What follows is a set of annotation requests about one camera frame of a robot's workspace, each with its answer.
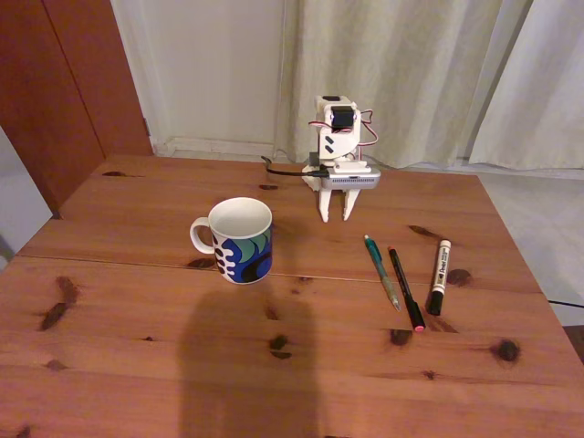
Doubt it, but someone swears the green mechanical pencil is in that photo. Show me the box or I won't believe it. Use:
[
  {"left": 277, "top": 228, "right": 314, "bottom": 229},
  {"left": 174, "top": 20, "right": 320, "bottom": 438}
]
[{"left": 363, "top": 234, "right": 402, "bottom": 312}]

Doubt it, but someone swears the black pen with red end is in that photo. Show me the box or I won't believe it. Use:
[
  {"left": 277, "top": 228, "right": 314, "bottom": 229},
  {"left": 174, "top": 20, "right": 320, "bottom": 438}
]
[{"left": 387, "top": 245, "right": 426, "bottom": 333}]

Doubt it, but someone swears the white marker with black cap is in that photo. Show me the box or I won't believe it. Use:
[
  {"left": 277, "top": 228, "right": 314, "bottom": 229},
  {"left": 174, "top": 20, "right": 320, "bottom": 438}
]
[{"left": 426, "top": 239, "right": 453, "bottom": 317}]

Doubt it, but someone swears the white mug with blue pattern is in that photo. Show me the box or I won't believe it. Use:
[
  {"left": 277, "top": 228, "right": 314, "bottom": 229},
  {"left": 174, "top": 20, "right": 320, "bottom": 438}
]
[{"left": 189, "top": 196, "right": 274, "bottom": 285}]

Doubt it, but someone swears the wide beige curtain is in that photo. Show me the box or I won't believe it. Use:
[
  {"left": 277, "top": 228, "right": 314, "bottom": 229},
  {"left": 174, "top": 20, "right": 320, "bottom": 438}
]
[{"left": 275, "top": 0, "right": 535, "bottom": 171}]

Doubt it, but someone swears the narrow beige curtain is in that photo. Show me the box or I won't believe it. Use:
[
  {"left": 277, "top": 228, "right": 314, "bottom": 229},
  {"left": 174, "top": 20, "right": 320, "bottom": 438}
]
[{"left": 469, "top": 0, "right": 584, "bottom": 172}]

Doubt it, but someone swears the dark brown furniture corner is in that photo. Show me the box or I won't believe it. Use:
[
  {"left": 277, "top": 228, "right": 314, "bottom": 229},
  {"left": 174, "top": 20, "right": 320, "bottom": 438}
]
[{"left": 562, "top": 324, "right": 584, "bottom": 355}]

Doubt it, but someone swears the brown wooden door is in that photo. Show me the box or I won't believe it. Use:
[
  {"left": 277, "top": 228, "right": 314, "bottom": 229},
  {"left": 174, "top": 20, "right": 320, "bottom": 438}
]
[{"left": 0, "top": 0, "right": 154, "bottom": 221}]

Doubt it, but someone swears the white furniture side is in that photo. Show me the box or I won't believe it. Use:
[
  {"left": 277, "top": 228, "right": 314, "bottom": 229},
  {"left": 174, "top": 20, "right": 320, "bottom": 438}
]
[{"left": 0, "top": 126, "right": 55, "bottom": 270}]

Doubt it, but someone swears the silver camera box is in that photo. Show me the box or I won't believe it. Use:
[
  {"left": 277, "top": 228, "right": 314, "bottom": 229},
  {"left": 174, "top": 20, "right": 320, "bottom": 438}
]
[{"left": 321, "top": 171, "right": 382, "bottom": 191}]

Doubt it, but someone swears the black camera cable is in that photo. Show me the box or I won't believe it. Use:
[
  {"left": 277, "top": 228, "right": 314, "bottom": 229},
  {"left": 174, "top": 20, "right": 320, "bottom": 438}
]
[{"left": 260, "top": 155, "right": 328, "bottom": 179}]

